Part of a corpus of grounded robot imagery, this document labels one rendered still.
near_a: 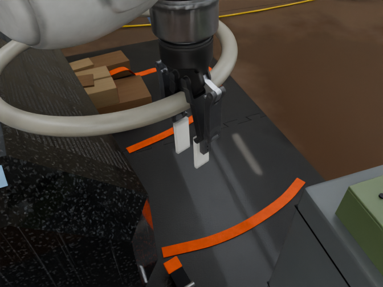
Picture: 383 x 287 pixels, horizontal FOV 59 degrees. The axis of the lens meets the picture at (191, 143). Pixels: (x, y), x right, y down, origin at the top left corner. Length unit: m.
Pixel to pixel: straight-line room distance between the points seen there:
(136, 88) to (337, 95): 1.26
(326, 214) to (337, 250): 0.06
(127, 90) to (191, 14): 1.59
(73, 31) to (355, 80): 2.37
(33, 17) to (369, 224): 0.49
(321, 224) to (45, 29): 0.51
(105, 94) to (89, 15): 1.60
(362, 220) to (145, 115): 0.36
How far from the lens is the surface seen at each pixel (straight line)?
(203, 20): 0.43
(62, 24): 0.26
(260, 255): 1.44
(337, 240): 0.60
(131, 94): 1.95
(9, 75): 0.96
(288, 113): 2.10
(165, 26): 0.43
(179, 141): 0.60
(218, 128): 0.52
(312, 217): 0.64
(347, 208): 0.59
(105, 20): 0.28
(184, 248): 1.43
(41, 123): 0.53
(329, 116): 2.16
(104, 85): 1.88
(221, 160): 1.73
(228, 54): 0.62
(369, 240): 0.58
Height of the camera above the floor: 1.27
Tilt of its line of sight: 44 degrees down
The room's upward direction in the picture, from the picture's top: straight up
